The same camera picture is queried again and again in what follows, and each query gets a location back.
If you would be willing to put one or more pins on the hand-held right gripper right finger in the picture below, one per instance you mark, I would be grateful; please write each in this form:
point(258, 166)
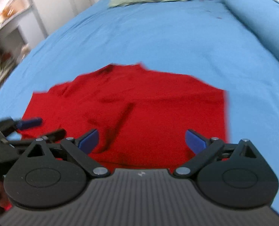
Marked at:
point(195, 141)

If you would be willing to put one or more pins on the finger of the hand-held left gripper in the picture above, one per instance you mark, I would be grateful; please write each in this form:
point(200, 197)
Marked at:
point(55, 134)
point(32, 123)

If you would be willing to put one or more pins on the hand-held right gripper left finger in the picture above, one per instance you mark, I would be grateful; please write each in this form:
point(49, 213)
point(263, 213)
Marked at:
point(89, 141)

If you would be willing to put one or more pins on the red shirt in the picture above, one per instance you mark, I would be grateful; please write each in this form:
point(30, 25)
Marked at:
point(139, 113)

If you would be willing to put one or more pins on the white shelf unit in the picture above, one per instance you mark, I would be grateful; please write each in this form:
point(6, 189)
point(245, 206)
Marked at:
point(6, 28)

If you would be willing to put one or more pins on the blue bed sheet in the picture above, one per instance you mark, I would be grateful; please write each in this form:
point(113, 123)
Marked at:
point(153, 40)

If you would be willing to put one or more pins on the blue rolled duvet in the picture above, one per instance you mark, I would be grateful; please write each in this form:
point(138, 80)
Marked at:
point(257, 16)

